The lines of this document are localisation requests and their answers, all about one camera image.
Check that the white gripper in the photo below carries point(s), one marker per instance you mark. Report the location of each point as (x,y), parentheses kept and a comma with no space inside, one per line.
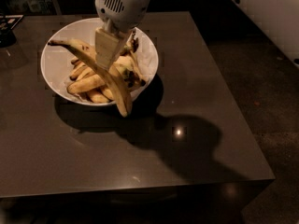
(124,9)

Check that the large top yellow banana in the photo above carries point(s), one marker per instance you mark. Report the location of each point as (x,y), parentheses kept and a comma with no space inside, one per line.
(113,79)

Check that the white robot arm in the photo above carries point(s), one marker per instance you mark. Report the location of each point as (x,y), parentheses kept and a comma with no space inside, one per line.
(277,19)

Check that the white ceramic bowl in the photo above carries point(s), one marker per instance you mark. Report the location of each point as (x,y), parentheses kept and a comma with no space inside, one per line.
(55,60)

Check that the front left yellow banana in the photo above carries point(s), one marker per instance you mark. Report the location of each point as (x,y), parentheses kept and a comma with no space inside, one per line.
(85,84)

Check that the bunch of yellow bananas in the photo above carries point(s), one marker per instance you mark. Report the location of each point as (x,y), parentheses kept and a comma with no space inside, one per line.
(126,65)

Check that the black object at left edge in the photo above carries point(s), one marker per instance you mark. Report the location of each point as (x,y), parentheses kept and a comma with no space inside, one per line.
(7,38)

